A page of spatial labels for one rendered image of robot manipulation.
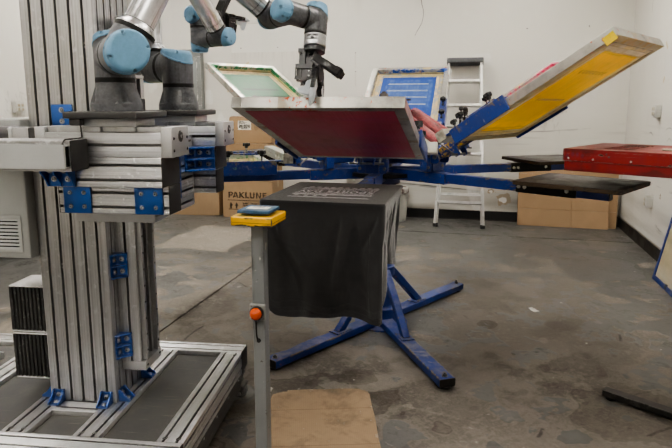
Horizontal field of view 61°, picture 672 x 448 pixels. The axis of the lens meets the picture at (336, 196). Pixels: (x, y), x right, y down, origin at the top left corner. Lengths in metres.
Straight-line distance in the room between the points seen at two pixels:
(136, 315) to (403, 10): 5.10
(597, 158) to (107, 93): 1.78
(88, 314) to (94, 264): 0.18
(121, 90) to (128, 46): 0.18
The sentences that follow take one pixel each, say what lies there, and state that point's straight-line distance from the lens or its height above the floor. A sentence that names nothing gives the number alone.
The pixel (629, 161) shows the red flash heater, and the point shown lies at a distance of 2.42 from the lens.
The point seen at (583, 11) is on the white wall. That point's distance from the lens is 6.65.
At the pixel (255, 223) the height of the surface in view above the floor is 0.94.
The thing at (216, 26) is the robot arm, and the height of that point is 1.59.
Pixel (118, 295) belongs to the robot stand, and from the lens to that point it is 2.22.
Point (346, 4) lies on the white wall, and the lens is 6.76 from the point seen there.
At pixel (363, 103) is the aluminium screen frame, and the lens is 1.85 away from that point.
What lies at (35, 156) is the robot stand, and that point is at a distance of 1.81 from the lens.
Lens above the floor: 1.28
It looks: 9 degrees down
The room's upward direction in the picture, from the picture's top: straight up
